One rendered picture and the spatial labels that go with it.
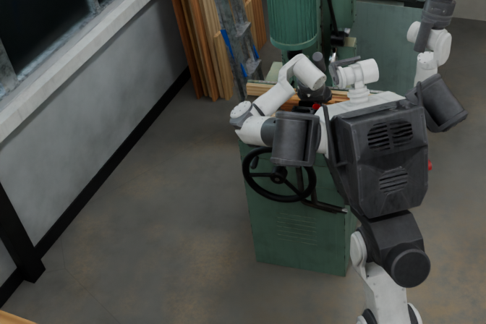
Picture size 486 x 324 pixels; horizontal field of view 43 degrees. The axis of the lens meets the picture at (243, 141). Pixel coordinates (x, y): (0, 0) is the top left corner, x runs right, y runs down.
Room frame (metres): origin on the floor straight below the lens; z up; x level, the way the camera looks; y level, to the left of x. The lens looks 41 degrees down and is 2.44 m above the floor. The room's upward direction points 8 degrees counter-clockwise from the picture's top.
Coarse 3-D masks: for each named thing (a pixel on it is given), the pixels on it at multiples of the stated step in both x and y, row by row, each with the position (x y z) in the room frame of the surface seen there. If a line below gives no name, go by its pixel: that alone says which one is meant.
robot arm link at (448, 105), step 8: (440, 80) 1.38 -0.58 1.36; (432, 88) 1.36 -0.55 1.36; (440, 88) 1.36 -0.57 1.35; (448, 88) 1.37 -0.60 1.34; (424, 96) 1.36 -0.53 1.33; (432, 96) 1.34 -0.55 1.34; (440, 96) 1.34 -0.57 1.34; (448, 96) 1.34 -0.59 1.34; (424, 104) 1.35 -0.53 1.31; (432, 104) 1.33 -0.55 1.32; (440, 104) 1.32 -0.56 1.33; (448, 104) 1.32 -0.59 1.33; (456, 104) 1.32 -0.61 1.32; (432, 112) 1.32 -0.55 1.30; (440, 112) 1.31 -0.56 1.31; (448, 112) 1.30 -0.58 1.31; (456, 112) 1.30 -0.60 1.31; (440, 120) 1.30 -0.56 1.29
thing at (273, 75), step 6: (276, 66) 2.39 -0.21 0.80; (282, 66) 2.38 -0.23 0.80; (270, 72) 2.35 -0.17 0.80; (276, 72) 2.34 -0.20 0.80; (270, 78) 2.30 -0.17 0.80; (276, 78) 2.29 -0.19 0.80; (366, 84) 2.26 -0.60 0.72; (240, 144) 1.90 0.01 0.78; (246, 144) 1.89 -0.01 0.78; (240, 150) 1.90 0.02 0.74; (246, 150) 1.89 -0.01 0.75; (258, 156) 1.88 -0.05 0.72; (264, 156) 1.87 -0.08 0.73; (270, 156) 1.85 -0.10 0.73; (318, 162) 1.78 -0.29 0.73; (324, 162) 1.77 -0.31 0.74
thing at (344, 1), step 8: (336, 0) 2.08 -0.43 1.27; (344, 0) 2.07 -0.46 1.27; (352, 0) 2.07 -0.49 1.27; (336, 8) 2.08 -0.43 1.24; (344, 8) 2.07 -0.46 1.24; (352, 8) 2.07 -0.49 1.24; (336, 16) 2.08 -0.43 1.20; (344, 16) 2.07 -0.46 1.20; (352, 16) 2.07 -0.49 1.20; (336, 24) 2.08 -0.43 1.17; (344, 24) 2.07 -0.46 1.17; (352, 24) 2.07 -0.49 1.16
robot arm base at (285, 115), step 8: (280, 112) 1.33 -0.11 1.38; (288, 112) 1.31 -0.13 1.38; (296, 112) 1.31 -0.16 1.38; (304, 120) 1.31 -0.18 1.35; (312, 120) 1.31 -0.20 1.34; (312, 128) 1.30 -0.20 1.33; (312, 136) 1.28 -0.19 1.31; (312, 144) 1.27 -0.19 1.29; (304, 152) 1.27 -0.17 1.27; (312, 152) 1.26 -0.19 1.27; (272, 160) 1.25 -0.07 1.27; (280, 160) 1.23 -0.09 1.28; (288, 160) 1.23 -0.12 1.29; (304, 160) 1.25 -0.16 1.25; (312, 160) 1.25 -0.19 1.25
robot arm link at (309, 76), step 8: (312, 56) 1.68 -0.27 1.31; (320, 56) 1.67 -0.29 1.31; (296, 64) 1.67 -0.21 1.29; (304, 64) 1.66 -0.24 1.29; (312, 64) 1.66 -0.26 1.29; (320, 64) 1.67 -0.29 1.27; (296, 72) 1.66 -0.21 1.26; (304, 72) 1.64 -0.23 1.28; (312, 72) 1.63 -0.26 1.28; (320, 72) 1.63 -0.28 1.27; (304, 80) 1.63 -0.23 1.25; (312, 80) 1.61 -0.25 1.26; (320, 80) 1.62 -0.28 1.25; (304, 88) 1.66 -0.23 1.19; (312, 88) 1.60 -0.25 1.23
